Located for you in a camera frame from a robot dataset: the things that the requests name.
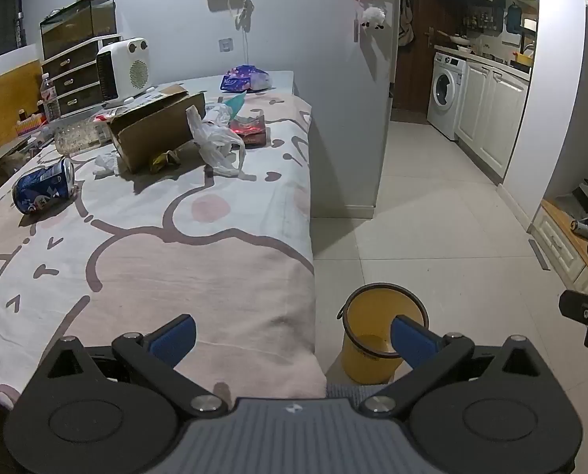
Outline yellow plastic bucket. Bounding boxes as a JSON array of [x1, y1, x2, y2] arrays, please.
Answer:
[[336, 284, 430, 386]]

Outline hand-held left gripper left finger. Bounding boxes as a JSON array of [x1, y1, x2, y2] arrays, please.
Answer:
[[24, 313, 230, 416]]

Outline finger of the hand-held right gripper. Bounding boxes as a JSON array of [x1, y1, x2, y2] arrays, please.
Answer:
[[559, 289, 588, 352]]

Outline teal paper wrapper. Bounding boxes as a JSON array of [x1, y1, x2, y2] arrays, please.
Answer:
[[222, 90, 248, 117]]

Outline white plush sheep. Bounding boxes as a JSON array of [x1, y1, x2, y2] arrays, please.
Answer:
[[360, 5, 388, 30]]

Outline dark drawer cabinet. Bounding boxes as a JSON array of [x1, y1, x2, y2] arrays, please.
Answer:
[[40, 34, 125, 120]]

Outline blue drink can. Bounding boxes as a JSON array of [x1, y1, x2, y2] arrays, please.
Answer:
[[11, 156, 78, 216]]

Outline white kitchen base cabinets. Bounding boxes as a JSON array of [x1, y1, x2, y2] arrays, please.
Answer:
[[454, 58, 531, 186]]

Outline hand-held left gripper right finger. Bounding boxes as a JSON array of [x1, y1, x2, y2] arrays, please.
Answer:
[[360, 313, 564, 418]]

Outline yellow wrapper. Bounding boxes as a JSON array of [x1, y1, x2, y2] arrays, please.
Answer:
[[148, 149, 182, 174]]

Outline glass tank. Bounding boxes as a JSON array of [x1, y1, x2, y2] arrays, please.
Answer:
[[39, 0, 118, 60]]

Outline low white wooden-top cabinet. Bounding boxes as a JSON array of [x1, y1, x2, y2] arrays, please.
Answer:
[[529, 196, 588, 303]]

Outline bed with cartoon sheet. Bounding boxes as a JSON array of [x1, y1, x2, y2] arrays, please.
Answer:
[[0, 70, 329, 412]]

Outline white tissue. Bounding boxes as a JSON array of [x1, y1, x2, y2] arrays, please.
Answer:
[[92, 152, 121, 177]]

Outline brown cardboard box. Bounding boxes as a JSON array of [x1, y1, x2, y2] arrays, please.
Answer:
[[107, 84, 207, 174]]

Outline pink box of pens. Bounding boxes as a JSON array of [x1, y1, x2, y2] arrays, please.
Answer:
[[14, 109, 46, 137]]

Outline red cigarette pack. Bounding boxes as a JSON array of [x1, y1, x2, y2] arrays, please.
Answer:
[[229, 115, 268, 148]]

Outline upright water bottle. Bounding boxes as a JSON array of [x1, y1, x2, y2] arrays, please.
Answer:
[[40, 73, 62, 124]]

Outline clear plastic bottle red label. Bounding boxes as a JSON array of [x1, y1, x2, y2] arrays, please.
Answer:
[[53, 115, 116, 155]]

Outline hanging grey ornament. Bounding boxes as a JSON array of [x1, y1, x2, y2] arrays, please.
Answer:
[[235, 0, 255, 33]]

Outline bag hanging on door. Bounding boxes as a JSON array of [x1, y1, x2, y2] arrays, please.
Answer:
[[397, 0, 416, 48]]

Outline brown wooden door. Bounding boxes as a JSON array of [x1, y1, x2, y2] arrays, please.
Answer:
[[391, 0, 441, 124]]

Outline white plastic bag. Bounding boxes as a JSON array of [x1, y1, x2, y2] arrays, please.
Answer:
[[185, 103, 258, 181]]

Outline purple snack bag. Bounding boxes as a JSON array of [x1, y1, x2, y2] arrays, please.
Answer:
[[220, 64, 273, 93]]

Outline white washing machine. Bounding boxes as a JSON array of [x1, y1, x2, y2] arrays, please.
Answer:
[[426, 52, 468, 141]]

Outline white electric heater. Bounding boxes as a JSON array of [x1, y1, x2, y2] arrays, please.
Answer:
[[96, 36, 150, 110]]

